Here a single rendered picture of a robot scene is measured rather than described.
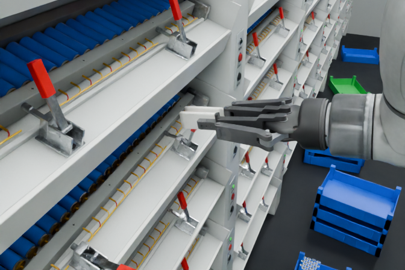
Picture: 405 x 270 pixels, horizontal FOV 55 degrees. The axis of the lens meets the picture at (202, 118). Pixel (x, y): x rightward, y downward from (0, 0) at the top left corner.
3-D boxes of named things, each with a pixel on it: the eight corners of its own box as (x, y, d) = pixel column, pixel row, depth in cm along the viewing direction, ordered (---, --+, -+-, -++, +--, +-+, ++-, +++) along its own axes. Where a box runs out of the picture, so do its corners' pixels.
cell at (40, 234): (9, 213, 51) (48, 238, 50) (-3, 222, 49) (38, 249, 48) (8, 204, 50) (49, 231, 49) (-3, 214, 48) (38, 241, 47)
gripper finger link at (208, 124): (229, 127, 61) (222, 137, 59) (200, 125, 64) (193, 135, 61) (228, 119, 61) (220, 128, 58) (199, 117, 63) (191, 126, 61)
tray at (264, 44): (293, 35, 139) (311, -1, 131) (235, 113, 92) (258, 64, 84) (243, 11, 143) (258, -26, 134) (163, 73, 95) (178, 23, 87)
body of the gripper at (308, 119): (326, 163, 54) (261, 156, 58) (334, 132, 60) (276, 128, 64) (324, 115, 50) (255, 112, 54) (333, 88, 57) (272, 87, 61)
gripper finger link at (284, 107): (288, 109, 57) (291, 105, 58) (222, 104, 63) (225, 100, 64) (290, 132, 59) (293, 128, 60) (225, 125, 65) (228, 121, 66)
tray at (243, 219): (278, 161, 169) (291, 138, 160) (228, 269, 121) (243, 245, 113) (237, 138, 172) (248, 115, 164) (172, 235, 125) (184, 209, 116)
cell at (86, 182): (61, 167, 59) (95, 188, 58) (52, 173, 58) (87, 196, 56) (61, 158, 58) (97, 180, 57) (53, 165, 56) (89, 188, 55)
